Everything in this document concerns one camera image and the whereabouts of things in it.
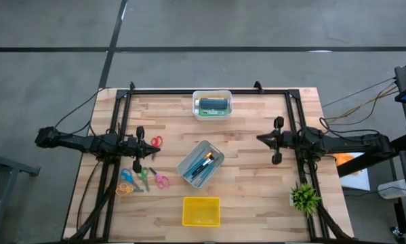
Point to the black aluminium table frame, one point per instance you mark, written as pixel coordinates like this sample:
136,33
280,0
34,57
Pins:
162,91

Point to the orange cloth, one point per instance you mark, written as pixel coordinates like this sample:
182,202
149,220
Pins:
345,159

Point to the black paint brush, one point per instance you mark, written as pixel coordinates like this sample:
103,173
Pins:
202,166

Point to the yellow slotted plastic basket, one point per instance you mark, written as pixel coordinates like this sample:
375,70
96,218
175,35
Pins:
201,211

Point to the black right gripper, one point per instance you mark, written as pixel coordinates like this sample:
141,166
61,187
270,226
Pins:
285,140

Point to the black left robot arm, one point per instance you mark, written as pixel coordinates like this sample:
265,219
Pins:
77,142

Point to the light grey storage bin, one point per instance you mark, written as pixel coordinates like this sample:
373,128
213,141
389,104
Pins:
206,147

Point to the grey metal rack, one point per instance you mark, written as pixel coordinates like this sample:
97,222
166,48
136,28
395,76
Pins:
6,166

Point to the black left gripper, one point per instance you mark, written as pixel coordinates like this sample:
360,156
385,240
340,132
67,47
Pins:
136,147

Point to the white box device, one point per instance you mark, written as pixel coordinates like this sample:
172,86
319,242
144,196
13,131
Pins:
392,189

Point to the artificial green potted plant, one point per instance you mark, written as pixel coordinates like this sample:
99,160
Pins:
304,198

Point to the blue brush gold ferrule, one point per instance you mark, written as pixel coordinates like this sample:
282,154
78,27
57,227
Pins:
199,162

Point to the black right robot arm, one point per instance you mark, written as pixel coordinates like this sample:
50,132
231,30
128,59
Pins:
341,144

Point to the white sheet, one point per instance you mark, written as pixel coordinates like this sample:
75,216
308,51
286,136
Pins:
358,181

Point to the black metal beam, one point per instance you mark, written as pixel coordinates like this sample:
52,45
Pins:
368,164

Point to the thin blue paint brush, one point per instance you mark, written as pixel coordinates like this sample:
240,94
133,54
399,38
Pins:
189,169

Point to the thin dark paint brush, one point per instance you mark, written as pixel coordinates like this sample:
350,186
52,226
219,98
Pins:
196,168

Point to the black frame clamp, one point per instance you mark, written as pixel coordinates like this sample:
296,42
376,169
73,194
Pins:
258,86
132,85

